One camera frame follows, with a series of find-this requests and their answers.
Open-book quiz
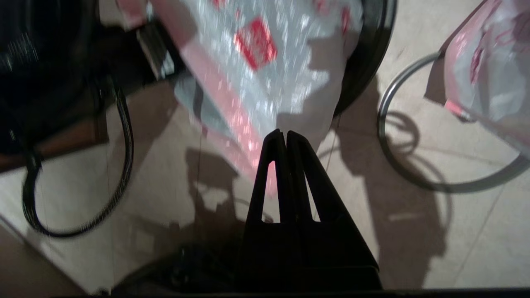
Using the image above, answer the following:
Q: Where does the grey bin ring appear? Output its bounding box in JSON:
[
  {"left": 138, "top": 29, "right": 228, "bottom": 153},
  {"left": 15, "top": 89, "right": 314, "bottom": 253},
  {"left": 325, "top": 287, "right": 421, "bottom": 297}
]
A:
[{"left": 376, "top": 50, "right": 530, "bottom": 194}]

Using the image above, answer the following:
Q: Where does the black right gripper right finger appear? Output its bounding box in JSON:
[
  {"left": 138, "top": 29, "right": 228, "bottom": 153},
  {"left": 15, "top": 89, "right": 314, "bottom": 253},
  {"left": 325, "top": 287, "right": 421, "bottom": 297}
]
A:
[{"left": 286, "top": 131, "right": 382, "bottom": 291}]

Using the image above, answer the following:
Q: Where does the black round trash bin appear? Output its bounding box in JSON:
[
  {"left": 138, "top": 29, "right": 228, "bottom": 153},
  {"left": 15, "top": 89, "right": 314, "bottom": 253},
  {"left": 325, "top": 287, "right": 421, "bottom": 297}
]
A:
[{"left": 331, "top": 0, "right": 398, "bottom": 117}]

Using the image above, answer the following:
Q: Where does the black braided left cable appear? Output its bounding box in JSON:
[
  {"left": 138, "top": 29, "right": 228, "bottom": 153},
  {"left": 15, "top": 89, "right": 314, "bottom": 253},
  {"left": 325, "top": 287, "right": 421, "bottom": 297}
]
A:
[{"left": 22, "top": 78, "right": 136, "bottom": 239}]

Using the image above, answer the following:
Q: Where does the used translucent trash bag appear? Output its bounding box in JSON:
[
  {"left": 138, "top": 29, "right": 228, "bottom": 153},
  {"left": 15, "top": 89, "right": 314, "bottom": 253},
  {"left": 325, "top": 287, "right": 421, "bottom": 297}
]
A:
[{"left": 424, "top": 0, "right": 530, "bottom": 161}]

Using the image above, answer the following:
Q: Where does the fresh white plastic bag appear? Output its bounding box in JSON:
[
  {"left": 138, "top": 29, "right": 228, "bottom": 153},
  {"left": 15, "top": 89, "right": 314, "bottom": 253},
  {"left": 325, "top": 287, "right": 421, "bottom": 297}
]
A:
[{"left": 116, "top": 0, "right": 366, "bottom": 196}]

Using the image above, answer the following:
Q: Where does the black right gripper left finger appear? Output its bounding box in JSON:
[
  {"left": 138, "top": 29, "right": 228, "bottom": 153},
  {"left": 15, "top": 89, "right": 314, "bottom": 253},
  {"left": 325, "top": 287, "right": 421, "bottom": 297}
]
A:
[{"left": 240, "top": 128, "right": 301, "bottom": 291}]

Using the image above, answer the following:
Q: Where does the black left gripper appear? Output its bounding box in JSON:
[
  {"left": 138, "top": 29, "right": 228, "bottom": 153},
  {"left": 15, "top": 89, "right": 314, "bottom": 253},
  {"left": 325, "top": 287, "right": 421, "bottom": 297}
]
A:
[{"left": 97, "top": 21, "right": 183, "bottom": 98}]

